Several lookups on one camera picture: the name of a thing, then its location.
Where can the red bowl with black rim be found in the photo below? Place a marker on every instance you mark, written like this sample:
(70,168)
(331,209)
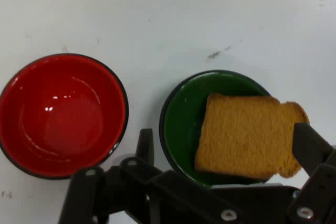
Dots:
(63,115)

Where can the brown toast bread slice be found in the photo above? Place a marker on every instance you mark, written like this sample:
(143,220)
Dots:
(244,134)

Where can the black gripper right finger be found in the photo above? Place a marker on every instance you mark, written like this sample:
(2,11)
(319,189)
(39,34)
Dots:
(309,145)

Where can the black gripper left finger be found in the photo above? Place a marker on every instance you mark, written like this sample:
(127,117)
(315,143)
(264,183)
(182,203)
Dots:
(86,192)

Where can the green bowl with black rim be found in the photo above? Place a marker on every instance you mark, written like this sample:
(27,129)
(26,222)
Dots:
(181,124)

